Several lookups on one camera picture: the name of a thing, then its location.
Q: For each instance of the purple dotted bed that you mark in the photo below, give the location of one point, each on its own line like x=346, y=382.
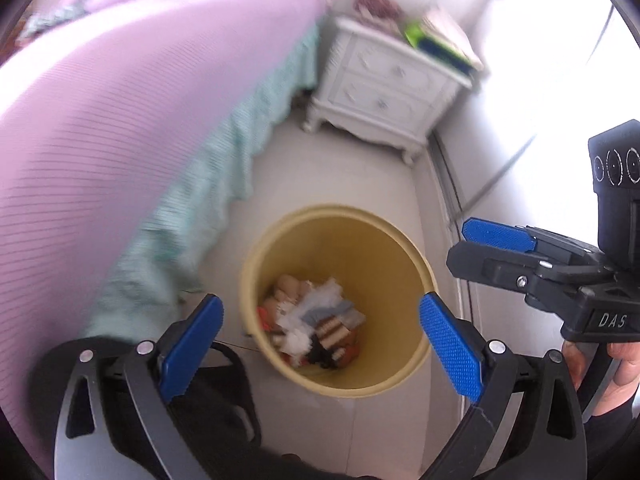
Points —
x=100, y=135

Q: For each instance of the green blue book stack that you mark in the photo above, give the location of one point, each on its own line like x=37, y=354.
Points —
x=440, y=40

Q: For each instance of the white carved nightstand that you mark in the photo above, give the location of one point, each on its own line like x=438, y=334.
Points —
x=385, y=90

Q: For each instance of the person's right hand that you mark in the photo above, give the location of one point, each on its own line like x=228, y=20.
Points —
x=625, y=370

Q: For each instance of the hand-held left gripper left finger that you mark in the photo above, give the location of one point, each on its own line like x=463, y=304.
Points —
x=192, y=350

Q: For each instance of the yellow plastic waste bin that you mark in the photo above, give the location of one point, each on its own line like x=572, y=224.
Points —
x=400, y=285

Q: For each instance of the pile of wrappers and tissues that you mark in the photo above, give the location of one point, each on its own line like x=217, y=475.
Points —
x=315, y=320

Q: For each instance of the metal sliding door rail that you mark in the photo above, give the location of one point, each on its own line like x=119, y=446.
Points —
x=452, y=220

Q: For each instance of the person's right forearm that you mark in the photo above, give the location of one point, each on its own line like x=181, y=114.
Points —
x=617, y=440

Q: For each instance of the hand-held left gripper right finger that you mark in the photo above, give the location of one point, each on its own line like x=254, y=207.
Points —
x=450, y=345

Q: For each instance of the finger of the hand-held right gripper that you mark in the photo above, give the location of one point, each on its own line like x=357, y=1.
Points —
x=497, y=236
x=490, y=267

